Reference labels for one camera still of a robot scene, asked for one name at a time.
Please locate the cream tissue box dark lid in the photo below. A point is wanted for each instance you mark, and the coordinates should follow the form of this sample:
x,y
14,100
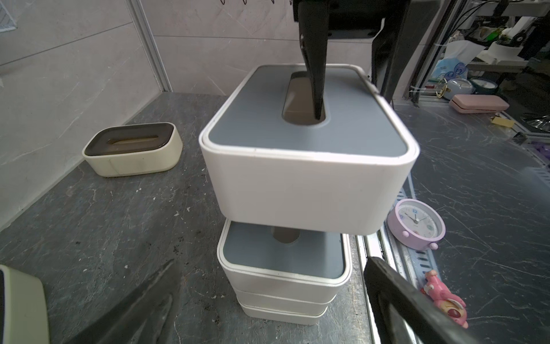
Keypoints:
x,y
24,316

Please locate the lilac alarm clock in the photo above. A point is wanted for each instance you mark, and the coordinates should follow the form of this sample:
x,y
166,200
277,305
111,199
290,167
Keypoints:
x,y
416,225

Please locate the pink bear figurine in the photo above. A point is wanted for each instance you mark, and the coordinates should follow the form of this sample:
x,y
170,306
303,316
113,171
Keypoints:
x,y
452,305

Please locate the white tissue box bamboo lid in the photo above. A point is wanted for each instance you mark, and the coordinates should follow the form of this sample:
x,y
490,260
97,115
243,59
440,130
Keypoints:
x,y
286,317

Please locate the white tissue box grey top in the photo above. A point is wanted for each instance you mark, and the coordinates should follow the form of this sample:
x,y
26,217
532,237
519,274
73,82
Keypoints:
x,y
313,268

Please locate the cream tissue box brown lid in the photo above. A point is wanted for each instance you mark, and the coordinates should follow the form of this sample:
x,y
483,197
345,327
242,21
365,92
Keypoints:
x,y
134,150

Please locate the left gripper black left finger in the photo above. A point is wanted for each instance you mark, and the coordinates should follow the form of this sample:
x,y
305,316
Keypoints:
x,y
149,310

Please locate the white tissue box wooden lid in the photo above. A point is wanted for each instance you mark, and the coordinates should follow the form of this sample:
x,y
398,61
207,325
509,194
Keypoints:
x,y
267,302

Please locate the white tissue box grey lid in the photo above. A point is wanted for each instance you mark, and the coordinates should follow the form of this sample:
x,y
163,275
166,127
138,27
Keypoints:
x,y
340,175

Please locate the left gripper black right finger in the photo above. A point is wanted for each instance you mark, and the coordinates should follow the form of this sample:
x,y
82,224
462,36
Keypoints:
x,y
396,303

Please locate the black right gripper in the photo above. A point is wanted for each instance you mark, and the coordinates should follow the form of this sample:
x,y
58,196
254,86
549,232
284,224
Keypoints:
x,y
320,21

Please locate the pink pencil case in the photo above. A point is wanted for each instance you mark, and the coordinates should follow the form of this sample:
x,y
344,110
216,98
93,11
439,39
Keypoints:
x,y
475,104

